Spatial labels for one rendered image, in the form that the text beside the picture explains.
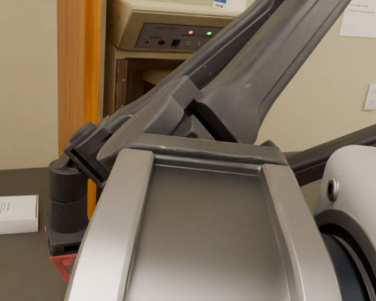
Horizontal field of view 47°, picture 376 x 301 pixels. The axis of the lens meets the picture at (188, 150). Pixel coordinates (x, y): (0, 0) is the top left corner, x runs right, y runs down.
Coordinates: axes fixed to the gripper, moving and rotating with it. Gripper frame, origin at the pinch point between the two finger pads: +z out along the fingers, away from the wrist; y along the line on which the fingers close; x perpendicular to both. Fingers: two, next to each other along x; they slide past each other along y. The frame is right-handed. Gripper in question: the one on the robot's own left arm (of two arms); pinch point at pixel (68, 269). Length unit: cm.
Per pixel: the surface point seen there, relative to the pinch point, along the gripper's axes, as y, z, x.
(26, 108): 75, -2, 3
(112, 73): 34.3, -24.6, -13.8
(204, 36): 26, -35, -31
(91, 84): 23.4, -25.2, -7.1
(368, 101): 75, -3, -133
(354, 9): 76, -40, -113
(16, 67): 75, -15, 6
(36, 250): 28.0, 16.1, 3.8
